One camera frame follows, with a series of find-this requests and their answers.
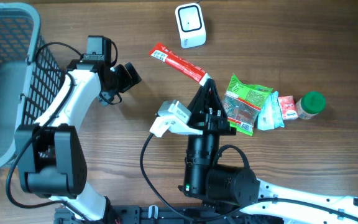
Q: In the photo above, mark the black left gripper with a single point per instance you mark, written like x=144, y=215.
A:
x=128, y=81

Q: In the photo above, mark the green snack bag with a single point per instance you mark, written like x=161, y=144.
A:
x=243, y=103

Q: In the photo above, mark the small orange box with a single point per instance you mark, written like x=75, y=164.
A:
x=288, y=108

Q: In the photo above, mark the light blue snack packet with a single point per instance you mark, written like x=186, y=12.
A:
x=270, y=116

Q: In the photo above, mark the grey plastic basket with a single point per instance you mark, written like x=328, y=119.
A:
x=29, y=77

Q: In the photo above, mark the white barcode scanner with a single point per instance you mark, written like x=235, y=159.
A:
x=190, y=25

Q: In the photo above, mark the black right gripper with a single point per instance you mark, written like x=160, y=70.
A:
x=211, y=120

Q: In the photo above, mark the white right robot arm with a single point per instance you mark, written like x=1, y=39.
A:
x=221, y=176

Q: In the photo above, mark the red Nescafe coffee stick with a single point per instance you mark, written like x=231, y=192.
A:
x=196, y=73

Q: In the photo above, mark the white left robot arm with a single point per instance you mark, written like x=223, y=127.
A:
x=50, y=160

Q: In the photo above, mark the green lid jar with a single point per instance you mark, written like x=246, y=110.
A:
x=310, y=105

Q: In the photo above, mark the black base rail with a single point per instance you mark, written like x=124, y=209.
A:
x=134, y=214

